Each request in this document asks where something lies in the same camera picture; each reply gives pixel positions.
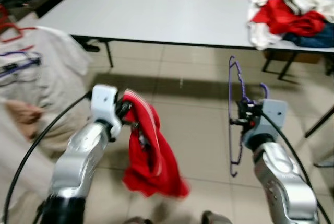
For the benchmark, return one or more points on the purple plastic hanger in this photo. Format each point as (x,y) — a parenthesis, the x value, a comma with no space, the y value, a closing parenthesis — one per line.
(229,93)
(23,52)

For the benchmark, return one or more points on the white T-shirt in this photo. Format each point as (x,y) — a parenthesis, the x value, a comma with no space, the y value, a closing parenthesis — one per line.
(57,62)

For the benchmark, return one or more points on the grey robot left foot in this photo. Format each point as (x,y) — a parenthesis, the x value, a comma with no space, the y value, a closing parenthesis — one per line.
(136,221)

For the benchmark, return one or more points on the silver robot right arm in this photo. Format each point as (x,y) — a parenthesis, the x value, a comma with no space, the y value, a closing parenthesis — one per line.
(284,182)

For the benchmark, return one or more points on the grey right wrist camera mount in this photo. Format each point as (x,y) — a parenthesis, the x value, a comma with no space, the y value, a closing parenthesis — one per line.
(274,114)

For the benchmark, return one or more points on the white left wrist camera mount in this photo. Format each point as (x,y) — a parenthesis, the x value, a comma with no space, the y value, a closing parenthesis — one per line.
(104,104)

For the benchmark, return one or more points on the grey robot right foot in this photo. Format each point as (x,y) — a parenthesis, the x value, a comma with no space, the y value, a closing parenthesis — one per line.
(216,219)

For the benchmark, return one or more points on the blue jeans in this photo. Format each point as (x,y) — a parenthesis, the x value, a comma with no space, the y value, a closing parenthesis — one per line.
(318,38)

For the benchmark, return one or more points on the grey robot foot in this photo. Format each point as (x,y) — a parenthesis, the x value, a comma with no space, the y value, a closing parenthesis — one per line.
(216,219)
(136,221)

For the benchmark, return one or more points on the white shirt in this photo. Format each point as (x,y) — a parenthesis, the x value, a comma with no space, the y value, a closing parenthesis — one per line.
(15,172)

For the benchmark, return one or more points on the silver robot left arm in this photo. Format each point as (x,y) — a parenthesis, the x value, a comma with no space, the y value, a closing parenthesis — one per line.
(78,166)

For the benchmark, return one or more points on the red white-striped garment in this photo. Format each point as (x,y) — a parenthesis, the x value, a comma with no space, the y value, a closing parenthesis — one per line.
(151,161)

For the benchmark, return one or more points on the peach garment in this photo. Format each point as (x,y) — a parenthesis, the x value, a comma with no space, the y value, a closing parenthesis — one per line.
(23,117)

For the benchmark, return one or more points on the white folding table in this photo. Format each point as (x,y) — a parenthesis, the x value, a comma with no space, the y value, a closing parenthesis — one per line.
(172,12)

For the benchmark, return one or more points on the red plastic hanger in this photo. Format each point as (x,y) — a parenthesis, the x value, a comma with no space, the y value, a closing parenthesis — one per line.
(4,18)

